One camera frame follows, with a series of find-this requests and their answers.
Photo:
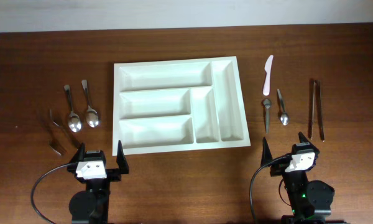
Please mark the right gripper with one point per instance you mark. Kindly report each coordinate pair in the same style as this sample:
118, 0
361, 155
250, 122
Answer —
266, 155

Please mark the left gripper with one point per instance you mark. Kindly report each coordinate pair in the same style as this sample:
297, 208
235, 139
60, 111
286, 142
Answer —
115, 173

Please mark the small teaspoon bowl down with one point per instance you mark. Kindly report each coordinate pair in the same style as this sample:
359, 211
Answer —
284, 117

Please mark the large spoon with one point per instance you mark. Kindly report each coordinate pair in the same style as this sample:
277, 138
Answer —
91, 115
74, 121

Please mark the small teaspoon bowl up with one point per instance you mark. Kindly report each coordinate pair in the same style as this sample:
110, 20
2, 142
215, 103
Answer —
267, 104

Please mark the pink plastic knife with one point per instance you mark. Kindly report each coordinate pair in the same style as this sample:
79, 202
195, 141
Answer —
267, 69

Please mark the metal tongs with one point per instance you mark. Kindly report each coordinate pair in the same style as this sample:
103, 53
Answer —
315, 107

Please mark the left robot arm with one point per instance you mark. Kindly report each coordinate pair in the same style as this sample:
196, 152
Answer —
91, 205

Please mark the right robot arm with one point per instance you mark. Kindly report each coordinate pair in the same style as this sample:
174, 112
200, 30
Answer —
310, 201

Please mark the metal fork lower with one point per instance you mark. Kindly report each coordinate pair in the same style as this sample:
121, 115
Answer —
57, 147

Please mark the metal fork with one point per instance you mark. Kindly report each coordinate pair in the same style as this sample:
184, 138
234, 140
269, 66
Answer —
58, 122
57, 147

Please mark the metal fork upper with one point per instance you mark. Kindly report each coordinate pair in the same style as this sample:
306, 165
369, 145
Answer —
58, 122

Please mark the white plastic cutlery tray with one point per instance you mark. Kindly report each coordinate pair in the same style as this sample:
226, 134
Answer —
178, 105

